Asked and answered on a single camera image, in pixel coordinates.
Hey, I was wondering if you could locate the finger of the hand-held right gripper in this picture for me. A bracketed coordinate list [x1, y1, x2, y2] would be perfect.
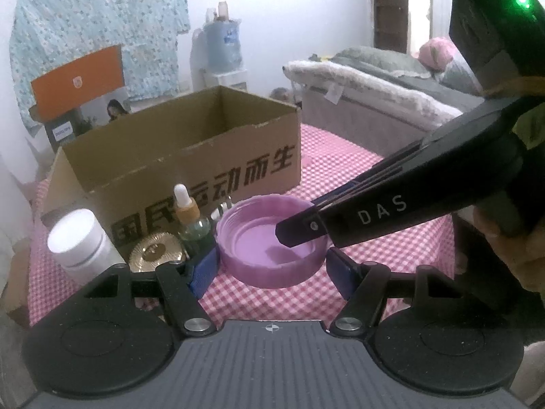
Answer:
[275, 207, 330, 248]
[313, 138, 426, 211]

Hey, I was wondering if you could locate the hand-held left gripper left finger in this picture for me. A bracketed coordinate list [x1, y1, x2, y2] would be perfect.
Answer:
[83, 248, 220, 337]

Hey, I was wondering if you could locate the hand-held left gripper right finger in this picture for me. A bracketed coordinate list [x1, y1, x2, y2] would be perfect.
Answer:
[326, 247, 463, 338]

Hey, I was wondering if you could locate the green glass dropper bottle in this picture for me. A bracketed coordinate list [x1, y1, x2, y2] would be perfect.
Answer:
[172, 184, 214, 261]

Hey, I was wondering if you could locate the dark jar with gold lid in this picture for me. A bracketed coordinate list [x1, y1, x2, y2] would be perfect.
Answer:
[129, 232, 189, 274]

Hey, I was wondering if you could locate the purple plastic lid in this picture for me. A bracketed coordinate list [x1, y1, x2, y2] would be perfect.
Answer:
[216, 195, 333, 289]

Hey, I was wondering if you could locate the white plug charger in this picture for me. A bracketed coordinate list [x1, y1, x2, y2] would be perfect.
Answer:
[210, 196, 237, 223]

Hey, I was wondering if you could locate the brown cardboard box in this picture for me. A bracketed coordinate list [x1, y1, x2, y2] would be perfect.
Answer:
[40, 85, 303, 241]

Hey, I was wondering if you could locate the person's right hand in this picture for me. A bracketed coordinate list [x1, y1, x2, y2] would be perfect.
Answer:
[472, 211, 545, 294]

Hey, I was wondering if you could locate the pink checkered tablecloth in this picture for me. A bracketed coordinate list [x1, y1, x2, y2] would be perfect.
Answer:
[28, 123, 456, 329]

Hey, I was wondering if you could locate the grey bed base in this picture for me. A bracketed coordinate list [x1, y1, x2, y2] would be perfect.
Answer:
[300, 84, 426, 159]

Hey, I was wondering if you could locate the pink cloth bundle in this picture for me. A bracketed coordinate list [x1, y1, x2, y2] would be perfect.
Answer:
[419, 37, 460, 72]

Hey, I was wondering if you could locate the grey-green quilt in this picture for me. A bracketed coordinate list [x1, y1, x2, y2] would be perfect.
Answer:
[309, 45, 486, 111]

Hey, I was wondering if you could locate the white plastic bottle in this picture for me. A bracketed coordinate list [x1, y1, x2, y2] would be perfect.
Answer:
[47, 209, 127, 284]

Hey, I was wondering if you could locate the white water dispenser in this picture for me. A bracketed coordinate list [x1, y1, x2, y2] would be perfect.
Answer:
[191, 29, 250, 94]

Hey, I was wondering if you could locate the orange cardboard box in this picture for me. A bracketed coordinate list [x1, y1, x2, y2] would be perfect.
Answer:
[30, 45, 125, 122]

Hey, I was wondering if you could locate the patterned wall cloth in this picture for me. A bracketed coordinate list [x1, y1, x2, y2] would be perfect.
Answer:
[9, 0, 191, 137]

